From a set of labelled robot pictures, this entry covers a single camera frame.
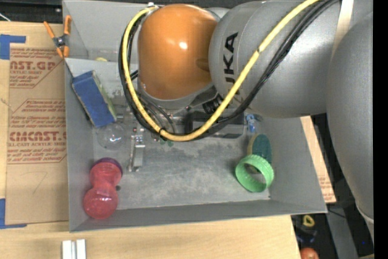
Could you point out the grey metal bin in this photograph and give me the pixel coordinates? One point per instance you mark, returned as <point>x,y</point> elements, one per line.
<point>194,173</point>

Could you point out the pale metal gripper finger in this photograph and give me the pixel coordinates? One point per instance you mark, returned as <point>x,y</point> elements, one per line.
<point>139,154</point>

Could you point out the brown cardboard board, red print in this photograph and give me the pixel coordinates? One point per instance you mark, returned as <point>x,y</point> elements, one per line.
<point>33,100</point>

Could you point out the dark green and yellow sponge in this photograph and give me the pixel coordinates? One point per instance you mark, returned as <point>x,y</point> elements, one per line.
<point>262,145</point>

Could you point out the black cylinder on white bracket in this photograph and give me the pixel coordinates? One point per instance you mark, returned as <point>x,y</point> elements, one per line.
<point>211,106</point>

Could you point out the small yellow object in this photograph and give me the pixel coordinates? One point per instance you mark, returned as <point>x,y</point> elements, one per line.
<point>101,59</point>

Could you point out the blue sponge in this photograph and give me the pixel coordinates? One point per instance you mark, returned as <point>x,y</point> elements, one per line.
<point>92,97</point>

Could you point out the clear glass ball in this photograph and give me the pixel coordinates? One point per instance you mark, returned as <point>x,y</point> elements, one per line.
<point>109,136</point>

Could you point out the small blue object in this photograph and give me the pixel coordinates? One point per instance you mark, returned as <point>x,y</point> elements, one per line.
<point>251,122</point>

